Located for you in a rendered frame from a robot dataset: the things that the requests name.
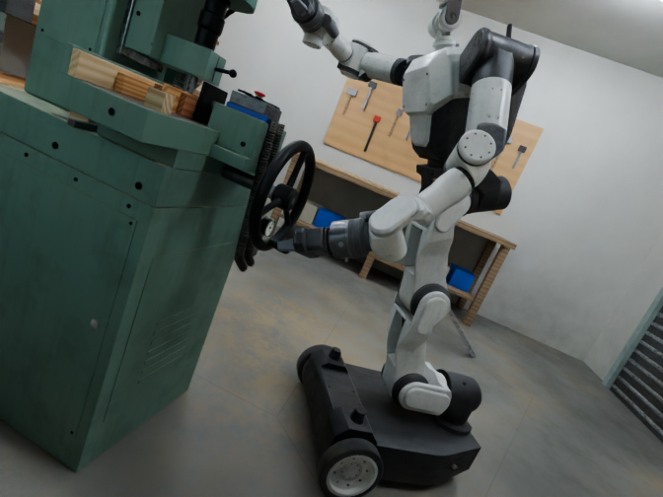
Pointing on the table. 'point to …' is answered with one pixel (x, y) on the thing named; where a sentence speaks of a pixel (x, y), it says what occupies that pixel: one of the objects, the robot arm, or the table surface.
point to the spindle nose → (211, 23)
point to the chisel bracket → (192, 59)
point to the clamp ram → (209, 95)
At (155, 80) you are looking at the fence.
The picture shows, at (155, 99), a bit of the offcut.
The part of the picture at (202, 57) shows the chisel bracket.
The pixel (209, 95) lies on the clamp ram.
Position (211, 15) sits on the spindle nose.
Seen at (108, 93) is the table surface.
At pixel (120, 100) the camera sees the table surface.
